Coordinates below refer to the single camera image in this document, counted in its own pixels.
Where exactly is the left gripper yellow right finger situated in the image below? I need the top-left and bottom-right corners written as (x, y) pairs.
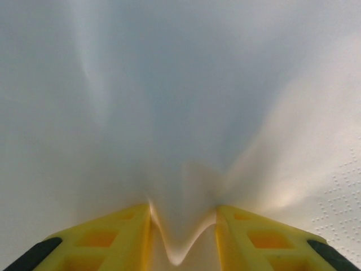
top-left (215, 204), bottom-right (361, 271)

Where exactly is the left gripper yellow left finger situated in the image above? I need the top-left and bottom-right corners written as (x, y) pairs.
top-left (0, 203), bottom-right (152, 271)

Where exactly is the white paper napkin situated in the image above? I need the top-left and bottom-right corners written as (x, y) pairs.
top-left (0, 0), bottom-right (361, 271)

